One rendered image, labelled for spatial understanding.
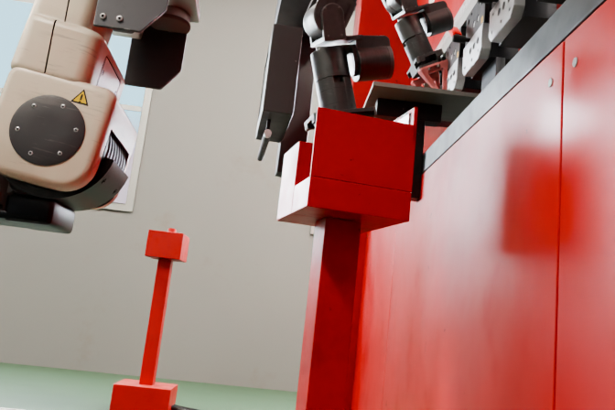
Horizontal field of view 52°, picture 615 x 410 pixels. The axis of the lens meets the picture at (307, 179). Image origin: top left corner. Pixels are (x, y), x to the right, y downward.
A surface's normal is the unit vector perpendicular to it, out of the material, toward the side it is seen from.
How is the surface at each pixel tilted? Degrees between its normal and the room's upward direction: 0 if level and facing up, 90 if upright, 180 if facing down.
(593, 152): 90
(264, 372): 90
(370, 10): 90
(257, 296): 90
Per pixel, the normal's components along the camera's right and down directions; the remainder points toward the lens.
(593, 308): -0.99, -0.11
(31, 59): 0.11, -0.19
